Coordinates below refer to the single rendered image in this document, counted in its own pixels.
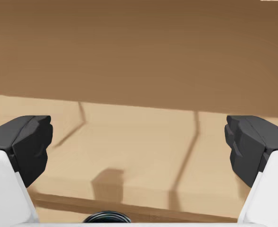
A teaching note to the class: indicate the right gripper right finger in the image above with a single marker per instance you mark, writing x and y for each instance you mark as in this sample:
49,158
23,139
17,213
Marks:
252,146

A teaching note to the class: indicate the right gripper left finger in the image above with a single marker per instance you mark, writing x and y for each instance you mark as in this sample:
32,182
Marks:
22,146

